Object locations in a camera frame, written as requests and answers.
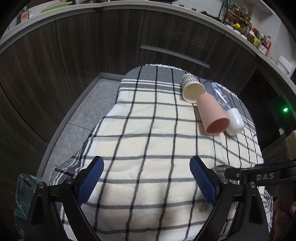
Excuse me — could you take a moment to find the checkered white grey cloth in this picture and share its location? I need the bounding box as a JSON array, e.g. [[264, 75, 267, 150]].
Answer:
[[49, 64, 263, 240]]

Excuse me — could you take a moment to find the grey drawer handle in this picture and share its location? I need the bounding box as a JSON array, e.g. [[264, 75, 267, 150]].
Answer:
[[140, 45, 210, 69]]

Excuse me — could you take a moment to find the patterned paper cup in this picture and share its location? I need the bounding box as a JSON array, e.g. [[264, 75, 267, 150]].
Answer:
[[182, 73, 206, 103]]

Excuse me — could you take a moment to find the red label sauce bottle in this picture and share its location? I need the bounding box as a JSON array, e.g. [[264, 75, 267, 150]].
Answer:
[[257, 35, 272, 56]]

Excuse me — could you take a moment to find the person's right hand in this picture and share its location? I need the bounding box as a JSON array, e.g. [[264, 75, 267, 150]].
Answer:
[[273, 197, 295, 240]]

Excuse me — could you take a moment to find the black spice rack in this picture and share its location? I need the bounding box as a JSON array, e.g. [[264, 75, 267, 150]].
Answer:
[[218, 1, 252, 37]]

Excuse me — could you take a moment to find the green plastic bag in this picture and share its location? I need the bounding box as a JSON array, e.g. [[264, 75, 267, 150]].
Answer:
[[14, 173, 42, 239]]

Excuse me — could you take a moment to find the white bowl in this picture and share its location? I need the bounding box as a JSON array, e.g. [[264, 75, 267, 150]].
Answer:
[[277, 56, 294, 77]]

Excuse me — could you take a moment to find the clear bottle with white cap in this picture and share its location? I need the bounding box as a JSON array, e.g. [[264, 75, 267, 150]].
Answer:
[[203, 80, 244, 136]]

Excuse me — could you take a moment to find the pink plastic cup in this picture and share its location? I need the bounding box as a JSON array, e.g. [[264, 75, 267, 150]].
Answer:
[[197, 93, 230, 136]]

